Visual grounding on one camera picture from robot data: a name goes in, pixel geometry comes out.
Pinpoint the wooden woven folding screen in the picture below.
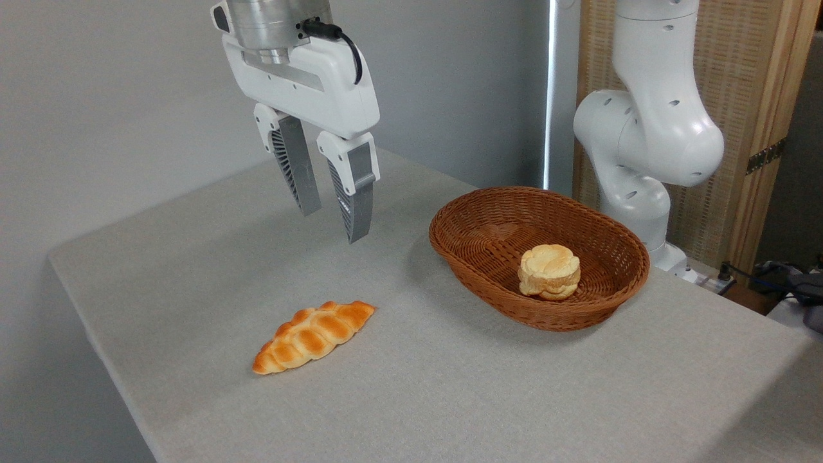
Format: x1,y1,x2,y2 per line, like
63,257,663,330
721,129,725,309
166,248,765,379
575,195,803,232
572,0,823,277

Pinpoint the grey tablecloth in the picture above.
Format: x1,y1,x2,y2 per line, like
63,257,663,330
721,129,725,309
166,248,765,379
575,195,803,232
48,147,823,463

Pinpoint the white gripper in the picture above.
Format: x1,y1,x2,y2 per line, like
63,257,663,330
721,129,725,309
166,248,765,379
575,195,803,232
221,33,381,244

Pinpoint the grey vertical post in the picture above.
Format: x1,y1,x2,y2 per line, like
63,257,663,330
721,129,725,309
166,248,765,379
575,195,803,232
543,0,581,197

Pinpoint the dark grey cable bundle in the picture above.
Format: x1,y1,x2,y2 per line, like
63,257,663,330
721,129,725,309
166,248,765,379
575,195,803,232
755,257,823,334

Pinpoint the black cable with plug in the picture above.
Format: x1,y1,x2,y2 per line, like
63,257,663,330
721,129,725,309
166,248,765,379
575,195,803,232
715,260,823,303

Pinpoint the brown wicker basket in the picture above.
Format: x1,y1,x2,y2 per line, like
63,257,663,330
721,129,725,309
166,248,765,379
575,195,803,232
429,186,651,332

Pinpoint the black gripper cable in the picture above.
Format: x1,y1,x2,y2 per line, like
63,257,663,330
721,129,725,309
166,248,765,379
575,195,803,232
302,18,364,86

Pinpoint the round pale bread roll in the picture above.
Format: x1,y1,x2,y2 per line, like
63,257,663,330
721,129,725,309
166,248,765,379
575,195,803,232
518,244,581,301

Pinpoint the metal screen hinge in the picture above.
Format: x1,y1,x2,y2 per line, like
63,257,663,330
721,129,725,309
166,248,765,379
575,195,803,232
746,138,786,176

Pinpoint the braided golden bread loaf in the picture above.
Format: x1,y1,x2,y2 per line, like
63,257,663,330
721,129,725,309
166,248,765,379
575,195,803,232
252,300,375,376

